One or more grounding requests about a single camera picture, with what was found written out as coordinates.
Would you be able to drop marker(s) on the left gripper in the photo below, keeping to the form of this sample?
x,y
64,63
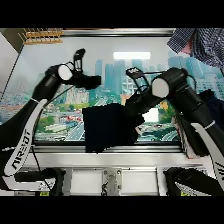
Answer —
x,y
88,81

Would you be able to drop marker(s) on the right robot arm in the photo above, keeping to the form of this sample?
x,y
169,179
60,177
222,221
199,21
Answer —
x,y
190,100

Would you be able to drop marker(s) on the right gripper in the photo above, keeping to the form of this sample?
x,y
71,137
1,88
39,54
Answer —
x,y
138,105

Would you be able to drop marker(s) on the brown clothes hanger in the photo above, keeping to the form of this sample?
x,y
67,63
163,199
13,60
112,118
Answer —
x,y
43,41
43,32

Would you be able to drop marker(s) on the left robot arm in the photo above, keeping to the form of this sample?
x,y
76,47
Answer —
x,y
23,120

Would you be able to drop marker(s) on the checked shirt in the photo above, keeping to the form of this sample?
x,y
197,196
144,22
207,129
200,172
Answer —
x,y
208,43

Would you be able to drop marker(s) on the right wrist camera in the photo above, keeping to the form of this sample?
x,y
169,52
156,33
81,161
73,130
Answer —
x,y
134,71

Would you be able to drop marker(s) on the silver frame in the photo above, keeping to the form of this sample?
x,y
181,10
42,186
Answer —
x,y
133,160

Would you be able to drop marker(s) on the dark blue garment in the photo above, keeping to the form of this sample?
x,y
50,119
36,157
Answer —
x,y
106,128

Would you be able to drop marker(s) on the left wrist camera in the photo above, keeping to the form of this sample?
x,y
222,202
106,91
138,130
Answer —
x,y
79,56

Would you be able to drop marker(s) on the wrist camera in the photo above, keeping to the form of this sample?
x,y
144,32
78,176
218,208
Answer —
x,y
134,71
79,56

